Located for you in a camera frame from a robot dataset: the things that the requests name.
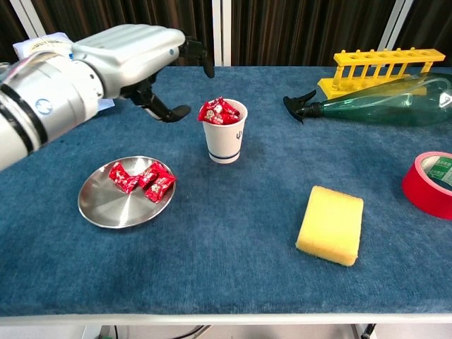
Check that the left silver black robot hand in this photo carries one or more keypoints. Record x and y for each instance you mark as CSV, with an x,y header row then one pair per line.
x,y
134,53

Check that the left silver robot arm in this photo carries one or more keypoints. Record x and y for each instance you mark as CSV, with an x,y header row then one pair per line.
x,y
42,106

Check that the white paper cup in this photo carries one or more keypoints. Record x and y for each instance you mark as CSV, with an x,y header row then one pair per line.
x,y
224,141

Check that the round stainless steel plate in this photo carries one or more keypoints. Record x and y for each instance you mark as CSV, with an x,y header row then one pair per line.
x,y
113,208

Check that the white blue snack bag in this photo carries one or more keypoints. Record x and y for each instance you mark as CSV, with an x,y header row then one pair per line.
x,y
35,44

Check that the dark brown curtain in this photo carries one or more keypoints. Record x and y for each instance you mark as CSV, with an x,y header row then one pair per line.
x,y
282,28

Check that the blue table cloth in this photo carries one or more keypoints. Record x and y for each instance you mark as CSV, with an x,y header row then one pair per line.
x,y
226,247

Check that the yellow test tube rack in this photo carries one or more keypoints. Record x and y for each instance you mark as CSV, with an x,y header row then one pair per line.
x,y
353,83

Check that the green spray bottle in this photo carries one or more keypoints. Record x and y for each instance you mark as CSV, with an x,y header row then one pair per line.
x,y
381,109

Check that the yellow sponge block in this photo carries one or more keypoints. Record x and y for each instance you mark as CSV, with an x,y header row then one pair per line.
x,y
332,226

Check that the white table leg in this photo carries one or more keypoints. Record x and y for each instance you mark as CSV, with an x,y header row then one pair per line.
x,y
92,332

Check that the red tape roll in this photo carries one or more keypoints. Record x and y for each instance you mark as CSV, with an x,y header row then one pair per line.
x,y
423,194

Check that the white upright frame post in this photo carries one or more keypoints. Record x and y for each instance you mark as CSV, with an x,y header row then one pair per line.
x,y
221,31

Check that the white slanted frame post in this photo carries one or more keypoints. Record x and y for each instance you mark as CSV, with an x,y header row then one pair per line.
x,y
399,24
26,17

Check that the white table frame edge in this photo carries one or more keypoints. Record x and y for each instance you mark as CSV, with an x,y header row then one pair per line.
x,y
226,319

